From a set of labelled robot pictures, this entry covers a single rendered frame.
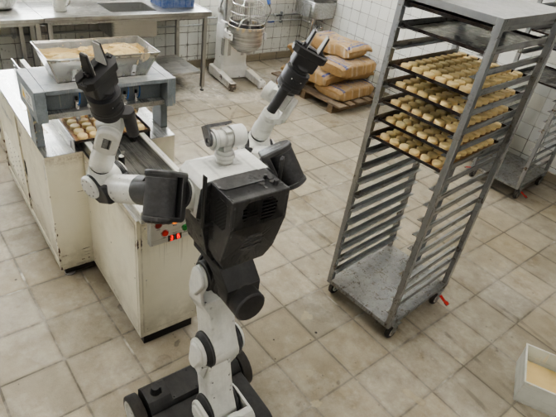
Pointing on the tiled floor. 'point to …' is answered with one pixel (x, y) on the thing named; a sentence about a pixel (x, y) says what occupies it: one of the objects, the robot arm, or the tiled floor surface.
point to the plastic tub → (536, 380)
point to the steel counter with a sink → (108, 25)
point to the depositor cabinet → (56, 176)
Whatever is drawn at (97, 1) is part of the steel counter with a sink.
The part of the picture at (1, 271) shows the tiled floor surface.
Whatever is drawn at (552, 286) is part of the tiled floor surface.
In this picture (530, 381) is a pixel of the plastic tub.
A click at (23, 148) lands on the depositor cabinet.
